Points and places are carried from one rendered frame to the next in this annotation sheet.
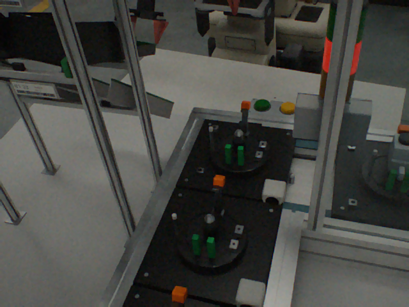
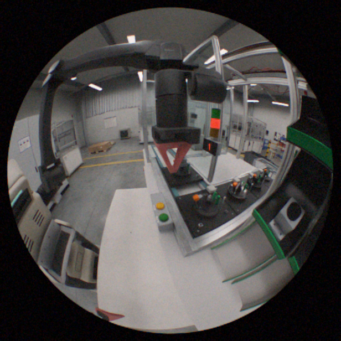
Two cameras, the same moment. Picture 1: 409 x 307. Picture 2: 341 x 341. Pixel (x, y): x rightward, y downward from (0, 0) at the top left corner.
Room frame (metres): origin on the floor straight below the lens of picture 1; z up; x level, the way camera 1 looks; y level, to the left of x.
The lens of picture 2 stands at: (1.05, 0.05, 1.34)
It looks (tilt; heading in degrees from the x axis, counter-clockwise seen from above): 30 degrees down; 233
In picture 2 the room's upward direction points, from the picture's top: straight up
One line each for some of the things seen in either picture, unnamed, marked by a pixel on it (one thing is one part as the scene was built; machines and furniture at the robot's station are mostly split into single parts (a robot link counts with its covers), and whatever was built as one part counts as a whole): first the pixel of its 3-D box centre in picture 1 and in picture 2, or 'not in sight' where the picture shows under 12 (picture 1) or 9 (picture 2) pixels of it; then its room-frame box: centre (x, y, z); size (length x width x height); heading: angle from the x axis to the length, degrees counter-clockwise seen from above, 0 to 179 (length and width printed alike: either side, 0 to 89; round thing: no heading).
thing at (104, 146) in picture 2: not in sight; (99, 147); (1.48, -6.03, 0.20); 1.20 x 0.80 x 0.41; 153
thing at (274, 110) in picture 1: (287, 118); (160, 210); (0.90, -0.23, 0.93); 0.21 x 0.07 x 0.06; 70
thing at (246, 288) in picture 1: (210, 228); (239, 187); (0.50, 0.01, 1.01); 0.24 x 0.24 x 0.13; 70
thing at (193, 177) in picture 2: not in sight; (181, 173); (0.61, -0.40, 0.96); 0.24 x 0.24 x 0.02; 70
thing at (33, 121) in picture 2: not in sight; (44, 159); (3.04, -2.67, 1.12); 0.80 x 0.54 x 2.25; 63
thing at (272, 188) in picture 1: (239, 142); (208, 201); (0.73, -0.08, 1.01); 0.24 x 0.24 x 0.13; 70
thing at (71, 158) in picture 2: not in sight; (52, 150); (3.79, -4.62, 1.13); 2.66 x 1.46 x 2.25; 153
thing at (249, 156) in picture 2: not in sight; (257, 160); (-1.41, 0.04, 0.73); 0.62 x 0.42 x 0.23; 70
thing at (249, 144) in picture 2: not in sight; (249, 133); (-5.55, -0.92, 1.13); 2.26 x 1.66 x 2.25; 153
